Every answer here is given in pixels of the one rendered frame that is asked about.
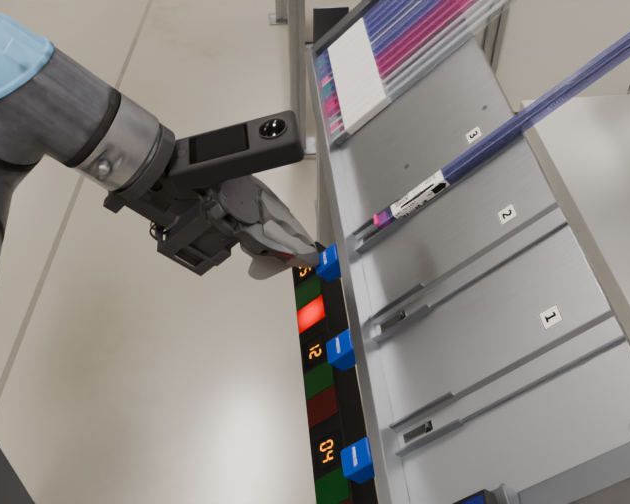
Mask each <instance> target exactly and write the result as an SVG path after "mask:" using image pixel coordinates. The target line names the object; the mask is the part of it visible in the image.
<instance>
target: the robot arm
mask: <svg viewBox="0 0 630 504"><path fill-rule="evenodd" d="M44 154H46V155H48V156H50V157H51V158H53V159H55V160H56V161H58V162H60V163H62V164H63V165H65V166H66V167H68V168H71V169H73V170H75V171H76V172H78V173H80V174H81V175H83V176H84V177H86V178H88V179H89V180H91V181H93V182H94V183H96V184H98V185H99V186H101V187H103V188H104V189H106V190H107V191H108V196H107V197H105V200H104V203H103V207H105V208H107V209H108V210H110V211H112V212H114V213H115V214H116V213H118V212H119V211H120V210H121V209H122V208H123V207H124V206H126V207H128V208H130V209H131V210H133V211H135V212H136V213H138V214H140V215H141V216H143V217H145V218H146V219H148V220H150V221H151V223H150V227H151V228H150V230H149V233H150V235H151V236H152V237H153V238H154V239H155V240H156V241H158V242H157V252H159V253H160V254H162V255H164V256H166V257H167V258H169V259H171V260H173V261H174V262H176V263H178V264H180V265H182V266H183V267H185V268H187V269H189V270H190V271H192V272H194V273H196V274H197V275H199V276H202V275H204V274H205V273H206V272H207V271H209V270H210V269H211V268H213V267H214V266H219V265H220V264H221V263H222V262H224V261H225V260H226V259H227V258H229V257H230V256H231V248H232V247H234V246H235V245H236V244H237V243H240V248H241V250H242V251H243V252H244V253H246V254H248V255H249V256H251V257H252V262H251V264H250V267H249V269H248V274H249V276H250V277H252V278H253V279H256V280H264V279H267V278H269V277H272V276H274V275H276V274H278V273H280V272H282V271H285V270H287V269H289V268H291V267H294V266H296V267H302V268H312V267H316V266H318V265H319V264H320V263H321V262H320V256H319V253H318V250H317V248H316V245H315V243H314V241H313V240H312V238H311V237H310V236H309V234H308V233H307V232H306V230H305V229H304V227H303V226H302V225H301V223H300V222H299V221H298V220H297V219H296V217H295V216H294V215H293V214H292V213H291V212H290V209H289V208H288V207H287V206H286V205H285V204H284V203H283V202H282V201H281V200H280V199H279V198H278V196H277V195H276V194H275V193H274V192H273V191H272V190H271V189H270V188H269V187H268V186H267V185H266V184H264V183H263V182H262V181H261V180H259V179H258V178H256V177H255V176H253V175H252V174H255V173H259V172H263V171H266V170H270V169H274V168H278V167H282V166H286V165H290V164H293V163H297V162H300V161H302V160H303V158H304V148H303V143H302V137H301V131H300V127H299V123H298V120H297V117H296V114H295V113H294V112H293V111H291V110H286V111H283V112H279V113H275V114H271V115H268V116H264V117H260V118H256V119H253V120H249V121H245V122H241V123H238V124H234V125H230V126H226V127H223V128H219V129H215V130H211V131H208V132H204V133H200V134H196V135H193V136H189V137H185V138H181V139H177V140H175V134H174V132H173V131H171V130H170V129H168V128H167V127H166V126H164V125H163V124H161V123H159V121H158V118H157V117H156V116H154V115H153V114H151V113H150V112H149V111H147V110H146V109H144V108H143V107H142V106H140V105H139V104H137V103H136V102H134V101H133V100H132V99H130V98H129V97H127V96H126V95H125V94H123V93H122V92H120V91H117V90H116V89H114V88H113V87H112V86H111V85H109V84H108V83H106V82H105V81H104V80H102V79H101V78H99V77H98V76H96V75H95V74H94V73H92V72H91V71H89V70H88V69H86V68H85V67H84V66H82V65H81V64H79V63H78V62H76V61H75V60H74V59H72V58H71V57H69V56H68V55H66V54H65V53H64V52H62V51H61V50H59V49H58V48H57V47H55V46H54V44H53V42H52V41H50V40H49V39H48V38H46V37H43V36H39V35H37V34H35V33H34V32H32V31H31V30H29V29H28V28H26V27H25V26H23V25H21V24H20V23H18V22H17V21H15V20H14V19H12V18H11V17H9V16H7V15H5V14H3V13H0V254H1V249H2V244H3V241H4V236H5V231H6V226H7V221H8V215H9V210H10V204H11V199H12V195H13V193H14V191H15V189H16V187H17V186H18V185H19V184H20V183H21V182H22V181H23V179H24V178H25V177H26V176H27V175H28V174H29V173H30V172H31V171H32V170H33V168H34V167H35V166H36V165H37V164H38V163H39V162H40V161H41V159H42V157H43V156H44ZM152 223H155V224H154V225H153V226H152ZM154 226H155V228H154ZM152 229H153V230H155V233H154V235H153V234H152V232H151V230H152ZM165 229H166V231H164V230H165ZM163 234H164V235H165V240H163ZM174 255H175V256H174ZM176 256H177V257H176ZM178 257H179V258H180V259H179V258H178ZM181 259H182V260H181ZM183 260H184V261H183ZM185 261H186V262H187V263H186V262H185ZM188 263H189V264H188ZM190 264H191V265H190ZM192 265H193V266H194V267H193V266H192Z"/></svg>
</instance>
